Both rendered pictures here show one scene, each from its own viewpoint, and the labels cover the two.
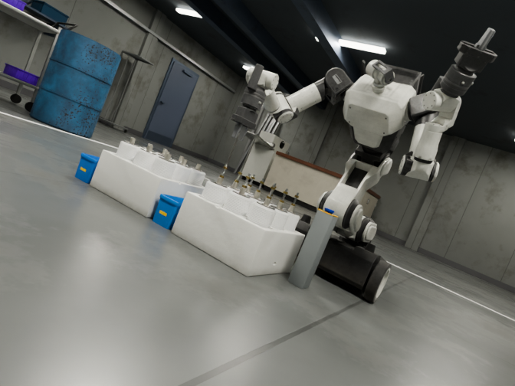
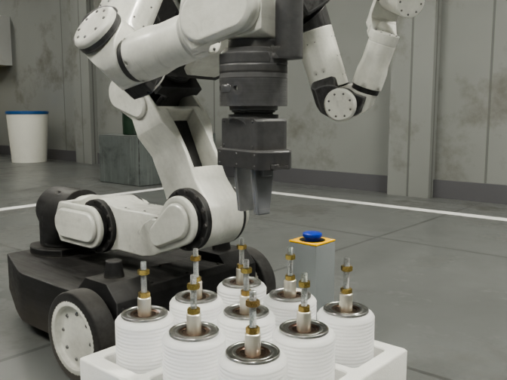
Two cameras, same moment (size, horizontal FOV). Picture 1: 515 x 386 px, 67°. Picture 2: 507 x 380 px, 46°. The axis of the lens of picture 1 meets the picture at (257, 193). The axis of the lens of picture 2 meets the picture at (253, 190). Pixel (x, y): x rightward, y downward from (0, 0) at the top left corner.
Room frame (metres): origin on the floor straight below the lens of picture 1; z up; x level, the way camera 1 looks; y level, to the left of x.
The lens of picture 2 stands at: (1.42, 0.92, 0.58)
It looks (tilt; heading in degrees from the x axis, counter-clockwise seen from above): 8 degrees down; 282
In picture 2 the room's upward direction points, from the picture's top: straight up
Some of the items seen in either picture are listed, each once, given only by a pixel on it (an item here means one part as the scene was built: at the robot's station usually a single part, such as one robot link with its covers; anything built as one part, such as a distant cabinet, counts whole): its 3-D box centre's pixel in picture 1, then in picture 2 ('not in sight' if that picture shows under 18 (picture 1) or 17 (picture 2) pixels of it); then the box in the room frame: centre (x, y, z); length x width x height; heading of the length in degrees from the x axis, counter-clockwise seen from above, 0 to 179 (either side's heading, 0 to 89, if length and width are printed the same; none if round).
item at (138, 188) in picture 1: (152, 188); not in sight; (1.90, 0.48, 0.09); 0.39 x 0.39 x 0.18; 63
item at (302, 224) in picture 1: (346, 240); (113, 253); (2.14, -0.55, 0.19); 0.64 x 0.52 x 0.33; 152
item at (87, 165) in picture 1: (107, 172); not in sight; (1.98, 0.74, 0.06); 0.30 x 0.11 x 0.12; 153
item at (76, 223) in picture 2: (354, 226); (106, 220); (2.16, -0.57, 0.28); 0.21 x 0.20 x 0.13; 152
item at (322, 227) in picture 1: (313, 249); (311, 312); (1.56, -0.29, 0.16); 0.07 x 0.07 x 0.31; 61
